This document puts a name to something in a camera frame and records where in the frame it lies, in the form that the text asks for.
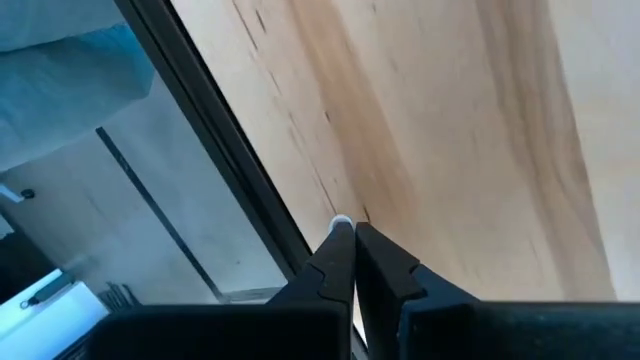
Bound white metal bracket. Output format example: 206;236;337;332
0;268;110;360

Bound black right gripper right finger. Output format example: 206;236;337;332
355;222;479;360

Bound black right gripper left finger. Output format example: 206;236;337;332
269;221;358;307

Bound pale green skull ring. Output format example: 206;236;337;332
327;213;355;232

